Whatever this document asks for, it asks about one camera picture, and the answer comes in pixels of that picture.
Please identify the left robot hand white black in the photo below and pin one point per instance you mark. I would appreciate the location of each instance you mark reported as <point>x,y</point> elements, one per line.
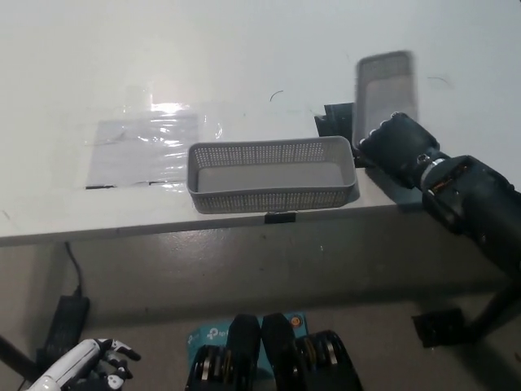
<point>73,362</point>

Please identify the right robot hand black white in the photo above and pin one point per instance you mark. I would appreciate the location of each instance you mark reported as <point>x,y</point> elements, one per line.
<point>401,146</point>

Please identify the grey perforated plastic basket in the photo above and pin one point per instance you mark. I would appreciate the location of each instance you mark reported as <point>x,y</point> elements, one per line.
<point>386,89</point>
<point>268,177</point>

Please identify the teal cardboard router box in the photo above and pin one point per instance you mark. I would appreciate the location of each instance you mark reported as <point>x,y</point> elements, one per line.
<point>209,336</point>

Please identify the black left robot body block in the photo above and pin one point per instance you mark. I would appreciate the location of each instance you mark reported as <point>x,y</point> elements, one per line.
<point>242,350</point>

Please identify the black power adapter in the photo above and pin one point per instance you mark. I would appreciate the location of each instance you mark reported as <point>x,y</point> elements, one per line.
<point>67,326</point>

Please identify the black metal table leg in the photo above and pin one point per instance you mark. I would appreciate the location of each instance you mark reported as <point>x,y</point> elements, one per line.
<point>16,358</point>
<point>494,301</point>

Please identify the black mat patch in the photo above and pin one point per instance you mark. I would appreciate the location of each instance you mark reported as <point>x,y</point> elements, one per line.
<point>335,120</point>

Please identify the black tape piece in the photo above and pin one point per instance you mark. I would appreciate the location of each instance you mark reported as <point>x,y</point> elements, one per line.
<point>280,217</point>

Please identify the black tape strip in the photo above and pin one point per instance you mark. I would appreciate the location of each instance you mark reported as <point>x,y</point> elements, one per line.
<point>99,187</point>

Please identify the clear plastic sheet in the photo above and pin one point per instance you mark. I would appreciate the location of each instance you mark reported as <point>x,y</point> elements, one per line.
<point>136,152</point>

